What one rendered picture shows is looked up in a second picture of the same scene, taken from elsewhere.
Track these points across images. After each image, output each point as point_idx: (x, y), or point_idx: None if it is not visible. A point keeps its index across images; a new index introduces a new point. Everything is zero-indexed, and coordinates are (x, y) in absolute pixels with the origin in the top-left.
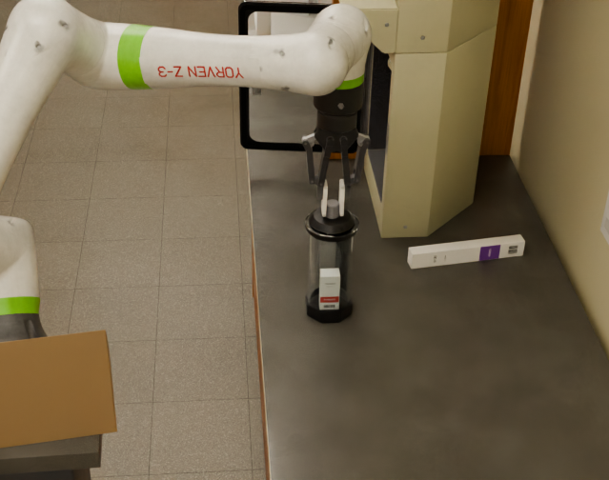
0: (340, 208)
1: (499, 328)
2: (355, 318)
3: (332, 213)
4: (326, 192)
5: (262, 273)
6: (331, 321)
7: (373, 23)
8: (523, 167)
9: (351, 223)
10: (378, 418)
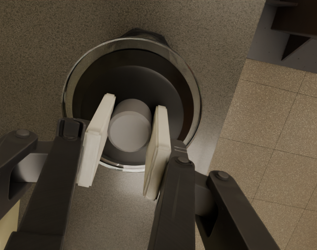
0: (111, 104)
1: None
2: (109, 30)
3: (138, 104)
4: (160, 136)
5: (202, 161)
6: (148, 30)
7: None
8: None
9: (88, 76)
10: None
